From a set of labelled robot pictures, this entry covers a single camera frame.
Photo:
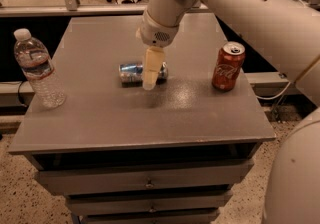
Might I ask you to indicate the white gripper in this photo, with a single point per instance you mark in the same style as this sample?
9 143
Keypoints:
156 33

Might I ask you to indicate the silver blue redbull can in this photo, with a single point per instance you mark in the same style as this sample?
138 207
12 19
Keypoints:
132 72

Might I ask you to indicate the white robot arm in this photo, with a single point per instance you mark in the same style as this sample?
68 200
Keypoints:
287 34

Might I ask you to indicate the red coca-cola can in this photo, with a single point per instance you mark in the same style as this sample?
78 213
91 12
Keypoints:
229 62

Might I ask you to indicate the grey drawer cabinet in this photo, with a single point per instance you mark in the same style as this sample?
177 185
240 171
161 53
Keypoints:
126 155

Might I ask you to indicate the clear plastic water bottle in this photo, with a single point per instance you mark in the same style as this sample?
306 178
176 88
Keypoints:
36 64

